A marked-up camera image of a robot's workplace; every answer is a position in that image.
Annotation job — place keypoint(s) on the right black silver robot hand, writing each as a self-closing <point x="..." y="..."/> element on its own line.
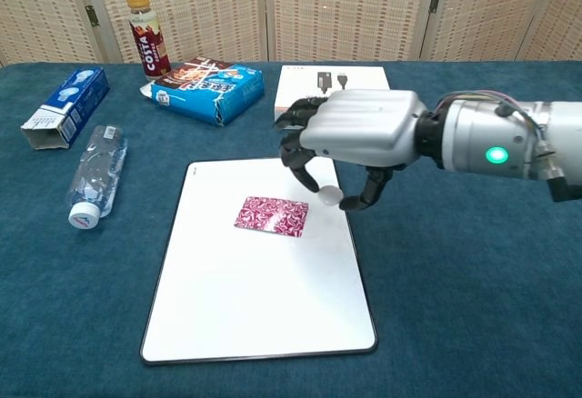
<point x="364" y="125"/>

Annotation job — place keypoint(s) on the small white ball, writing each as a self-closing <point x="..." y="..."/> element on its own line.
<point x="330" y="196"/>

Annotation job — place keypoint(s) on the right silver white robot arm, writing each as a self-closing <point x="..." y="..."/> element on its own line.
<point x="500" y="134"/>

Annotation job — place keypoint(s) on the blue brown snack box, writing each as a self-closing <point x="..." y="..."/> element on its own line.
<point x="209" y="91"/>

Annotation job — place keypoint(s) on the blue light bulb box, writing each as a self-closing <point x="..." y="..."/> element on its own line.
<point x="68" y="102"/>

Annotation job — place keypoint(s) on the woven bamboo folding screen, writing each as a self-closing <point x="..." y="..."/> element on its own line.
<point x="341" y="7"/>

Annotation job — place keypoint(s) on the black screen hinge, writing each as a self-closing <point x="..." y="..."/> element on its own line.
<point x="92" y="15"/>
<point x="435" y="0"/>

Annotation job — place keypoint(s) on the blue felt table cover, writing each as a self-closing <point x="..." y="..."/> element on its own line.
<point x="454" y="280"/>

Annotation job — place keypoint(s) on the white rectangular board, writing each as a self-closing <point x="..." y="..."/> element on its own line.
<point x="259" y="298"/>

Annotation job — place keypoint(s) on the Costa coffee bottle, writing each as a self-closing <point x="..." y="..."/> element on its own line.
<point x="147" y="43"/>

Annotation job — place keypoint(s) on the clear plastic water bottle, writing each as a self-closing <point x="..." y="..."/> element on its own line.
<point x="97" y="171"/>

